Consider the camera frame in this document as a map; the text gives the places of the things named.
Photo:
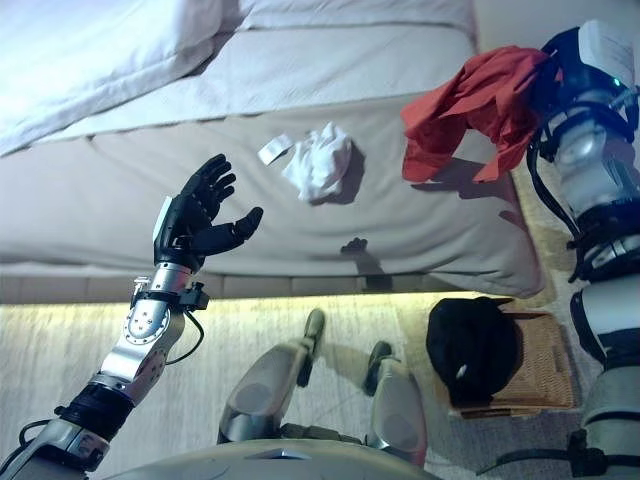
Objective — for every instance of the large beige bed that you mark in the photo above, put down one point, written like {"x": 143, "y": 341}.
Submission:
{"x": 100, "y": 200}

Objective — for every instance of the silver robot leg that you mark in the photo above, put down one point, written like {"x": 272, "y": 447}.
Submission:
{"x": 265, "y": 390}
{"x": 400, "y": 400}

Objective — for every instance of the silver right robot leg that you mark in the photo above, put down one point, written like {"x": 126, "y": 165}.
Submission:
{"x": 400, "y": 400}

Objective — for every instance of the white garment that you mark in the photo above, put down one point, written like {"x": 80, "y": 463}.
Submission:
{"x": 320, "y": 165}

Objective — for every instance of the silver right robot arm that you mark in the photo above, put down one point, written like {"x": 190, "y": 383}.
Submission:
{"x": 585, "y": 165}

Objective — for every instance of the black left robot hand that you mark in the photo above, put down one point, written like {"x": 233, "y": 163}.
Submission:
{"x": 190, "y": 220}

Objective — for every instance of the woven wicker basket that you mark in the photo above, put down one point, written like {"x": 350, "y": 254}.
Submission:
{"x": 545, "y": 360}

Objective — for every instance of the white duvet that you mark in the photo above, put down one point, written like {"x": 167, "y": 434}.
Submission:
{"x": 75, "y": 60}

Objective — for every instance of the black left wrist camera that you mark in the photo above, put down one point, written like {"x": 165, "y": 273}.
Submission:
{"x": 195, "y": 296}

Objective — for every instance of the black garment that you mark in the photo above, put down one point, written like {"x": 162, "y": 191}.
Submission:
{"x": 470, "y": 350}

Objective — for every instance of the grey robot torso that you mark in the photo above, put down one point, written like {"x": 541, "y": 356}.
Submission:
{"x": 280, "y": 465}

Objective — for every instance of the silver left robot leg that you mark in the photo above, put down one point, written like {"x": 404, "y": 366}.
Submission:
{"x": 265, "y": 390}

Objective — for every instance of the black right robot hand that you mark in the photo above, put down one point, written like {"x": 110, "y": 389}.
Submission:
{"x": 590, "y": 60}

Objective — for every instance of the orange garment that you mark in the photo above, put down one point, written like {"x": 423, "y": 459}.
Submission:
{"x": 470, "y": 105}

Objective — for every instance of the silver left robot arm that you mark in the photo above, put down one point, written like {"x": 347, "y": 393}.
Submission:
{"x": 145, "y": 325}

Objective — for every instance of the white paper garment tag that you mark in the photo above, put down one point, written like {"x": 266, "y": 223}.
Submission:
{"x": 273, "y": 148}

